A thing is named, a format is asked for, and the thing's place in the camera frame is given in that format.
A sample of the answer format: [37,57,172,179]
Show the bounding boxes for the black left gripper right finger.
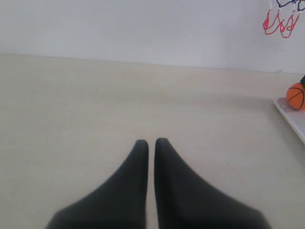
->
[154,138,271,229]

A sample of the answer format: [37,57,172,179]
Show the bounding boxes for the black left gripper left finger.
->
[47,140,149,229]

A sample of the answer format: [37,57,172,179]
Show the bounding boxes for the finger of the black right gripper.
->
[300,75,305,85]

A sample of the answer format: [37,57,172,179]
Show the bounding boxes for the small orange basketball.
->
[286,83,305,111]

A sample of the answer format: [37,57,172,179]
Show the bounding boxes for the red mini basketball hoop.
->
[262,0,305,39]

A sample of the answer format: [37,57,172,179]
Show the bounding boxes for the white plastic tray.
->
[274,98,305,144]

